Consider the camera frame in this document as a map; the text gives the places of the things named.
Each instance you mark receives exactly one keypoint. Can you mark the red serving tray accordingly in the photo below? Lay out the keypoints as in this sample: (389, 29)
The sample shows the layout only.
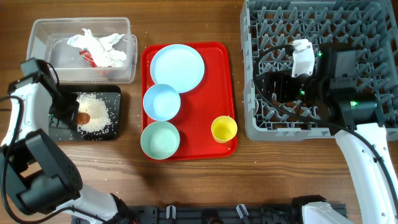
(212, 98)

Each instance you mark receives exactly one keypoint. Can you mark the grey dishwasher rack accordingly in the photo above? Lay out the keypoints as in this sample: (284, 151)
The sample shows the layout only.
(368, 26)

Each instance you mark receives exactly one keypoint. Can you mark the clear plastic bin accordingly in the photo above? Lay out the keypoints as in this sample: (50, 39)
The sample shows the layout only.
(48, 41)

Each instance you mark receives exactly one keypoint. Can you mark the light blue bowl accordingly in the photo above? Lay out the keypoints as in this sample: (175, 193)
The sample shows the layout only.
(161, 102)

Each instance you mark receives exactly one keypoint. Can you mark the light green bowl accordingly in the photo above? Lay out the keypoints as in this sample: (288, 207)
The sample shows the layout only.
(160, 140)

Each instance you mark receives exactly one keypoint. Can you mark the light blue plate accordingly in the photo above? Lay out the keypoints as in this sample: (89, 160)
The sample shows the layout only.
(179, 66)

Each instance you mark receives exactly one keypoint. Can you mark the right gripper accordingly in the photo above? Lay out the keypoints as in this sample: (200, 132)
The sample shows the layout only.
(282, 79)

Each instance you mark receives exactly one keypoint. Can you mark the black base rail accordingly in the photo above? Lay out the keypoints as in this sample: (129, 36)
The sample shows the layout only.
(315, 212)

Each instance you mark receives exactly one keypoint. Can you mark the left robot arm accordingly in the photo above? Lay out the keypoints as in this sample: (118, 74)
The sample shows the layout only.
(36, 175)

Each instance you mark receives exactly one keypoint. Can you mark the white rice pile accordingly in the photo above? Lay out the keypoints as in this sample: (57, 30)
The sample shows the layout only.
(98, 112)

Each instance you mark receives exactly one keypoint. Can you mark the white napkin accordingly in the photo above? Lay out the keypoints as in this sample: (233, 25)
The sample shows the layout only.
(100, 48)

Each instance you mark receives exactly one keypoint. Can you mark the black waste tray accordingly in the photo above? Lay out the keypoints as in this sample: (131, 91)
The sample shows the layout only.
(110, 94)

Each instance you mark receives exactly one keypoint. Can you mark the orange carrot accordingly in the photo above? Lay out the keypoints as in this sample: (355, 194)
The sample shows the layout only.
(82, 118)

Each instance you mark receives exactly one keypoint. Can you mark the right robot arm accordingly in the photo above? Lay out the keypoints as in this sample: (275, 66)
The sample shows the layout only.
(328, 76)

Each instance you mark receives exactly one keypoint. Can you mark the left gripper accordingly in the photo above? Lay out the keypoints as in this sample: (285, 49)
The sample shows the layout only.
(70, 98)

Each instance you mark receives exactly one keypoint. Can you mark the red snack wrapper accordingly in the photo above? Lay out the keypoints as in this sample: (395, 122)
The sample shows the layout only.
(88, 58)

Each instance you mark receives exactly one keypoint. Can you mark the yellow plastic cup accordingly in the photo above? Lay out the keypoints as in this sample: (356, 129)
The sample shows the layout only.
(224, 129)

